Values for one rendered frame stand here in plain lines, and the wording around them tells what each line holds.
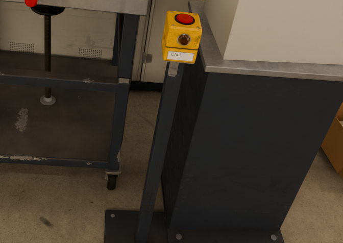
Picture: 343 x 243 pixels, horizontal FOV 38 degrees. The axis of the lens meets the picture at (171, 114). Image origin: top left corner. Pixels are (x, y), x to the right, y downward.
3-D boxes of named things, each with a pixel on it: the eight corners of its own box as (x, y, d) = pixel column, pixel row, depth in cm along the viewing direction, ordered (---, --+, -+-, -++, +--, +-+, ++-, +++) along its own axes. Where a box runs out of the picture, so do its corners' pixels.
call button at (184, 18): (192, 28, 118) (194, 22, 117) (176, 26, 118) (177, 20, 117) (191, 19, 121) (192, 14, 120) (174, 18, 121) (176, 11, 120)
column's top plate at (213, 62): (319, 18, 169) (321, 13, 167) (360, 82, 142) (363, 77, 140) (187, 5, 160) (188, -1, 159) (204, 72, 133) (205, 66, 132)
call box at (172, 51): (194, 65, 123) (202, 29, 116) (163, 62, 122) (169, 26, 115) (191, 46, 129) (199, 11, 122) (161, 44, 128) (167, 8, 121)
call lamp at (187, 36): (190, 49, 118) (192, 37, 116) (176, 47, 117) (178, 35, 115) (189, 46, 119) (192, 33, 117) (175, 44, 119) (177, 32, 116)
